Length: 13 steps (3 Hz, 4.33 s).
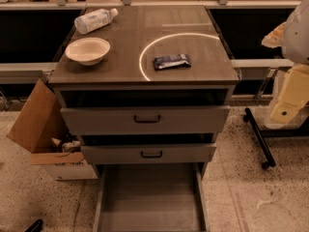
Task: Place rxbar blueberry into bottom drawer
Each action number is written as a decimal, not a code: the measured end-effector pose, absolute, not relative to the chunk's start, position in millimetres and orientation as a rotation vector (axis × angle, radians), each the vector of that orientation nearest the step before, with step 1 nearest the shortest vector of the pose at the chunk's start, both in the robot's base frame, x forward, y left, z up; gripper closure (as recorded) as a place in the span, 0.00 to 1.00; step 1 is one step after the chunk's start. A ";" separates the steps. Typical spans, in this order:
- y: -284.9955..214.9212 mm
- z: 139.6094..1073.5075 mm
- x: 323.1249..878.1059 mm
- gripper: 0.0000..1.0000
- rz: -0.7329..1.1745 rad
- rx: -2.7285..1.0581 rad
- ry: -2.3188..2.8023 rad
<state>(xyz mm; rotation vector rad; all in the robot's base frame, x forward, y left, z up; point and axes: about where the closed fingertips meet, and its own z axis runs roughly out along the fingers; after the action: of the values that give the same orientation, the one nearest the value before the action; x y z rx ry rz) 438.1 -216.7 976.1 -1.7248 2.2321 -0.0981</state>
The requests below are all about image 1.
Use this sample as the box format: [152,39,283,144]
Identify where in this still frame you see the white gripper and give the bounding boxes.
[262,0,309,124]

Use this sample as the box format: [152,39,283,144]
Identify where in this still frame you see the dark blue snack bar wrapper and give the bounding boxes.
[153,54,191,71]

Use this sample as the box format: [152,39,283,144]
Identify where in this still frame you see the grey middle drawer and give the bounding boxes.
[81,144,216,164]

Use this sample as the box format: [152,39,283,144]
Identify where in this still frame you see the grey drawer cabinet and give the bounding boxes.
[47,5,241,179]

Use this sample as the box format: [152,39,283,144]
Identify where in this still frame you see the grey top drawer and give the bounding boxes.
[61,105,230,135]

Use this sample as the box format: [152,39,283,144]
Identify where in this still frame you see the grey open bottom drawer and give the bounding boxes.
[93,163,210,232]

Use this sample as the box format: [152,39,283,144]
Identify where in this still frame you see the white bowl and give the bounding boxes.
[65,38,110,66]

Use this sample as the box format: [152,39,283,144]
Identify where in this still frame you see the clear plastic water bottle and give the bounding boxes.
[74,9,118,35]

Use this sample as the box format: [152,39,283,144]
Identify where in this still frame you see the crumpled items in box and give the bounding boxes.
[51,138,81,153]

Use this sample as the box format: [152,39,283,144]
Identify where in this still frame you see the open cardboard box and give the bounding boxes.
[8,79,97,181]

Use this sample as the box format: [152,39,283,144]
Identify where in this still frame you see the black object at floor corner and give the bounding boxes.
[25,219,43,232]

